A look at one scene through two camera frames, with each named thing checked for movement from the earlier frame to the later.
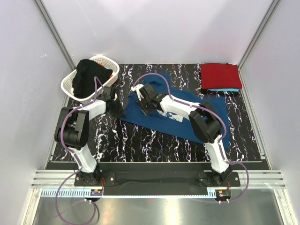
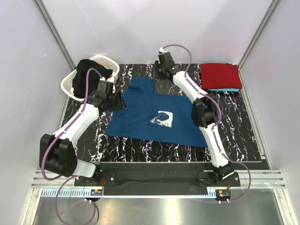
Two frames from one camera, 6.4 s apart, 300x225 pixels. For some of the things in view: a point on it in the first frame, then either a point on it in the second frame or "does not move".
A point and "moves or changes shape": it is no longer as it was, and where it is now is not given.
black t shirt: x=83 y=84 does not move
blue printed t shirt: x=171 y=122 moves or changes shape
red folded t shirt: x=220 y=75 does not move
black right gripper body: x=148 y=101 -> x=161 y=69
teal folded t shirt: x=225 y=89 does not move
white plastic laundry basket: x=67 y=83 does not move
